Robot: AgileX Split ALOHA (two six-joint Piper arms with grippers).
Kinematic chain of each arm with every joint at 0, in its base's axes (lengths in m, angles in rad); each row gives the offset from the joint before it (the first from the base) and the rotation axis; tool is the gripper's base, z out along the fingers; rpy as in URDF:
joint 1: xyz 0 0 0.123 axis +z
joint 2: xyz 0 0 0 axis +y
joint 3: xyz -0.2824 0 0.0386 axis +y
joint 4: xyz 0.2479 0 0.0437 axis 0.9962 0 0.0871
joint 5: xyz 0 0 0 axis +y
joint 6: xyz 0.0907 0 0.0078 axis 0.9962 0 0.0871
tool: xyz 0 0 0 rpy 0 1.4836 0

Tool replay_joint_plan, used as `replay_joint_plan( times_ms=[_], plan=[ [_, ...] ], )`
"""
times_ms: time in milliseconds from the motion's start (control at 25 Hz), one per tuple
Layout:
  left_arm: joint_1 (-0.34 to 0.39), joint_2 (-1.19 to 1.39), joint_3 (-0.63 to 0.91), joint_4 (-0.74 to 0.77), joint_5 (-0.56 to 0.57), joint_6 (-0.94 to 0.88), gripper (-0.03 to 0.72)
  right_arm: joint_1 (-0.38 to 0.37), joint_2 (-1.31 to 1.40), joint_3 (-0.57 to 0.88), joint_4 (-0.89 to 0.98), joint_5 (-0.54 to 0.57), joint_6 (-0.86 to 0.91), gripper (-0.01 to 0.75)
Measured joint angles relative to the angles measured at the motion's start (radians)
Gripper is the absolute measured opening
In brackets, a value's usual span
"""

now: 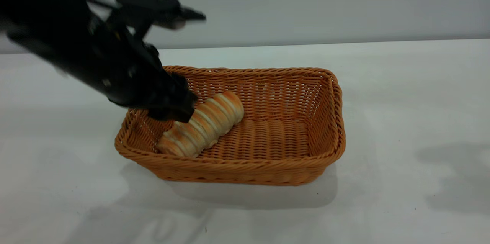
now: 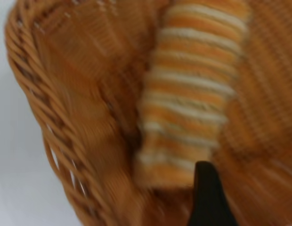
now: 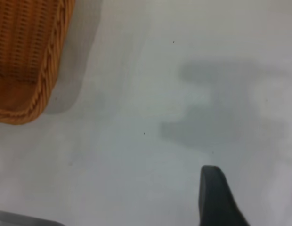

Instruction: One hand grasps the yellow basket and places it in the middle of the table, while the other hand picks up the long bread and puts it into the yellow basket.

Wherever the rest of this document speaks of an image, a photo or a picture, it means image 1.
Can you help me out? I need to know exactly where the orange woven wicker basket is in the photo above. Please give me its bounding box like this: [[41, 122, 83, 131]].
[[114, 65, 346, 187]]

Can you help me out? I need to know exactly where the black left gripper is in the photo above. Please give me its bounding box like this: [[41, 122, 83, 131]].
[[65, 14, 199, 123]]

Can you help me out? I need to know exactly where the striped bread roll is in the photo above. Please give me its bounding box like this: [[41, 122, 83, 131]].
[[156, 90, 245, 159]]

